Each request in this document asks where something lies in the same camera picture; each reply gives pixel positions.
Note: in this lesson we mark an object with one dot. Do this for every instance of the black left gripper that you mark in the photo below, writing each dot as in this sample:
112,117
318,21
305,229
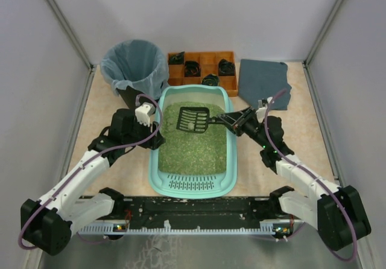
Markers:
155,140

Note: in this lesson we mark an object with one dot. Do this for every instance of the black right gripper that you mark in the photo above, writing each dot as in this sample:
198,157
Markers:
240,123

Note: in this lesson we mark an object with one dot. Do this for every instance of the pale green litter clump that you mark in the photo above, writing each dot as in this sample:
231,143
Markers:
190,126

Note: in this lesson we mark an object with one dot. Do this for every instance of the black litter scoop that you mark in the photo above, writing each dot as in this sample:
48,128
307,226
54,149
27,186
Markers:
199,116

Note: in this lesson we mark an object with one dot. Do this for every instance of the teal plastic litter box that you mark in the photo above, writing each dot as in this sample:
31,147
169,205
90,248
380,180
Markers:
195,186

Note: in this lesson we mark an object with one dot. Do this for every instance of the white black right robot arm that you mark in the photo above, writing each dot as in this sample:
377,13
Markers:
337,213

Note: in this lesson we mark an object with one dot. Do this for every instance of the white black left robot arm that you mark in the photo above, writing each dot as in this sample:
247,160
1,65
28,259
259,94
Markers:
50,222

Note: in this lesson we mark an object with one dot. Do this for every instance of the green cat litter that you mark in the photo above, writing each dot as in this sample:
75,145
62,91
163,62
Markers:
191,153

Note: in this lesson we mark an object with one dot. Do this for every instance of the blue-grey folded cloth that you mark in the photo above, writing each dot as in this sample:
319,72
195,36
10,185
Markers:
262,79

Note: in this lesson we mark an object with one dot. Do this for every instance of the black trash bin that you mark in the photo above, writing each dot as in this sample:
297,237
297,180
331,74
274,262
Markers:
128,92

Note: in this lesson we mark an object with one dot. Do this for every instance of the orange compartment tray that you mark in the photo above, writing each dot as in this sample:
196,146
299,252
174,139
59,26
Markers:
193,67

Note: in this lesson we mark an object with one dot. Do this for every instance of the blue plastic bin liner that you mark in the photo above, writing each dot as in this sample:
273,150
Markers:
136,61

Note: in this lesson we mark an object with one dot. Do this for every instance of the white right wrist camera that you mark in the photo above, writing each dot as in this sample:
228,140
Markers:
262,108

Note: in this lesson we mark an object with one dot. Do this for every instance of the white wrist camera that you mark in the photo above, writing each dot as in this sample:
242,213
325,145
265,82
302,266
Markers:
262,108
143,113

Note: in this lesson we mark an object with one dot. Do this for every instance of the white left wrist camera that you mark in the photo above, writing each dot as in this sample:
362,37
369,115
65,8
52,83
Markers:
143,113

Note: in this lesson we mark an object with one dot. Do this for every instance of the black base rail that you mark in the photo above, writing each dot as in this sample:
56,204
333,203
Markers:
212,213

